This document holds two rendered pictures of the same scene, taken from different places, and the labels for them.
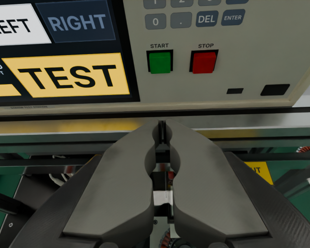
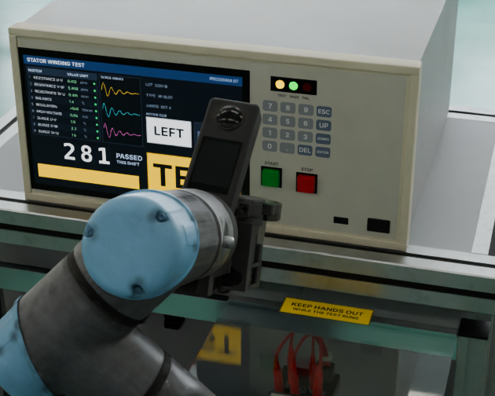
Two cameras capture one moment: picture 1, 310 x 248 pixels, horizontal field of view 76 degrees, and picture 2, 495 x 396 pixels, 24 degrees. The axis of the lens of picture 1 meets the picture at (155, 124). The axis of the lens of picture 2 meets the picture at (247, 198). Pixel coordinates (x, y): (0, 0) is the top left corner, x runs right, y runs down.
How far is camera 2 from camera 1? 103 cm
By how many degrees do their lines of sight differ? 28
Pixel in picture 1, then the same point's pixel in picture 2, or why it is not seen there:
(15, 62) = (155, 157)
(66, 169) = not seen: hidden behind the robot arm
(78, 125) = not seen: hidden behind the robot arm
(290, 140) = (400, 289)
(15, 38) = (167, 140)
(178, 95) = (287, 215)
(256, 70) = (353, 199)
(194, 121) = (298, 244)
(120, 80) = not seen: hidden behind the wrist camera
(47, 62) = (181, 161)
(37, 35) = (184, 140)
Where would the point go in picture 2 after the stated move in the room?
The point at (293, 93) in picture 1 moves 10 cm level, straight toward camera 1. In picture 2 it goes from (399, 233) to (320, 258)
